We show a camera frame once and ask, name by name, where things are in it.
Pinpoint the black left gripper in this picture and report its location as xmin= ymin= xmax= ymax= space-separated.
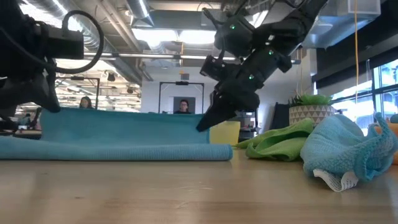
xmin=0 ymin=18 xmax=62 ymax=113

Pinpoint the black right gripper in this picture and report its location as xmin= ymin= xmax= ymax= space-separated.
xmin=196 ymin=46 xmax=293 ymax=132

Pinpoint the yellow translucent plastic bin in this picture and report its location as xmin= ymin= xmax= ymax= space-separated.
xmin=210 ymin=120 xmax=242 ymax=146

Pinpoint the light blue microfiber towel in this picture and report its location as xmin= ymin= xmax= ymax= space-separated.
xmin=0 ymin=107 xmax=234 ymax=162
xmin=300 ymin=112 xmax=398 ymax=192

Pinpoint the orange microfiber towel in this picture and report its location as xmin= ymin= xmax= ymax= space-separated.
xmin=368 ymin=121 xmax=398 ymax=166

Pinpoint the person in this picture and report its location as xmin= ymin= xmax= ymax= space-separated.
xmin=173 ymin=98 xmax=192 ymax=114
xmin=78 ymin=95 xmax=94 ymax=110

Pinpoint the dark background work table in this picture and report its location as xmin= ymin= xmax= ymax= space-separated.
xmin=12 ymin=129 xmax=43 ymax=141

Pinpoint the black monitor on stand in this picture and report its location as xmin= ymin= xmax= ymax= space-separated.
xmin=0 ymin=118 xmax=19 ymax=134

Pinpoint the black background chair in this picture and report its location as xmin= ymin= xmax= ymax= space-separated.
xmin=269 ymin=101 xmax=292 ymax=131

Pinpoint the long ceiling light bar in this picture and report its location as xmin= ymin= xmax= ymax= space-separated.
xmin=83 ymin=52 xmax=301 ymax=65

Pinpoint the white triangle-patterned plant pot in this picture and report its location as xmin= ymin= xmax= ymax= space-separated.
xmin=288 ymin=105 xmax=336 ymax=127

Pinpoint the green succulent plant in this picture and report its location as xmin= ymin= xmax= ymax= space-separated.
xmin=288 ymin=93 xmax=333 ymax=107

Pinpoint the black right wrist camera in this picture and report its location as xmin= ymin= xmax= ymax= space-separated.
xmin=200 ymin=55 xmax=226 ymax=82

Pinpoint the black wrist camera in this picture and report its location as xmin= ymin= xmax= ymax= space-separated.
xmin=40 ymin=29 xmax=85 ymax=60
xmin=200 ymin=55 xmax=226 ymax=82

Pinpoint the black background gantry frame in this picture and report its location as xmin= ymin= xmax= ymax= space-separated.
xmin=54 ymin=76 xmax=101 ymax=110
xmin=157 ymin=81 xmax=205 ymax=114

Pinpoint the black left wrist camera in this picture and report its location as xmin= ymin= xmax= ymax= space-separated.
xmin=40 ymin=29 xmax=85 ymax=60

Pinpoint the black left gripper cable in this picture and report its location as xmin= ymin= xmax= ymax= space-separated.
xmin=46 ymin=10 xmax=105 ymax=75

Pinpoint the silver rectangular air duct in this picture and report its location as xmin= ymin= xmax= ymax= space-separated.
xmin=303 ymin=0 xmax=382 ymax=49

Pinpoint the yellow hanging cable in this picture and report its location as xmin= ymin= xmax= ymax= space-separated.
xmin=353 ymin=0 xmax=360 ymax=96

